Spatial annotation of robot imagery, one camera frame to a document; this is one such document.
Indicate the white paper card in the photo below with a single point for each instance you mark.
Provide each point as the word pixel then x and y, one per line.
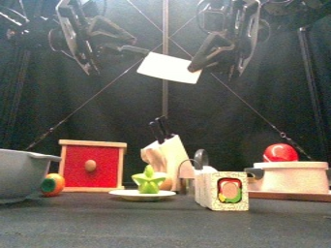
pixel 168 68

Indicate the red toy ball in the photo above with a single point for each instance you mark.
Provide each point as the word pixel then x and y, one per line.
pixel 281 153

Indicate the white sushi print box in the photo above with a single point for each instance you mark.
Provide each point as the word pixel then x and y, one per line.
pixel 211 193

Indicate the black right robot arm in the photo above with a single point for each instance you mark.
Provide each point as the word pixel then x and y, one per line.
pixel 298 9

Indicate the pale wooden knife block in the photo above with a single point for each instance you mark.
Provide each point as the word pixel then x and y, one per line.
pixel 174 155

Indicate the vertical frame pole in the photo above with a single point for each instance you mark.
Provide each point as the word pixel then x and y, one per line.
pixel 164 97

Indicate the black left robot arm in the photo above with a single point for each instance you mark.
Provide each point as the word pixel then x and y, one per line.
pixel 12 19

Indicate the white round toy pot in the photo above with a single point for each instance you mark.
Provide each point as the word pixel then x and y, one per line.
pixel 293 177

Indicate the wooden box red drawer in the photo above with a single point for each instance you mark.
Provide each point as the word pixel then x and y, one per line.
pixel 78 161

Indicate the tan toy egg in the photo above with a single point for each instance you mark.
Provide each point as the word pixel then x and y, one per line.
pixel 167 184

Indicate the orange toy fruit green end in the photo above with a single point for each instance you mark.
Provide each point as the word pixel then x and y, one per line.
pixel 56 184

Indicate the white round plate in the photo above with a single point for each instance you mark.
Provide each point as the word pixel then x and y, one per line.
pixel 130 194

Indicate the green star toy vegetable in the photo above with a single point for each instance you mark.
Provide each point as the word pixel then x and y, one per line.
pixel 148 184

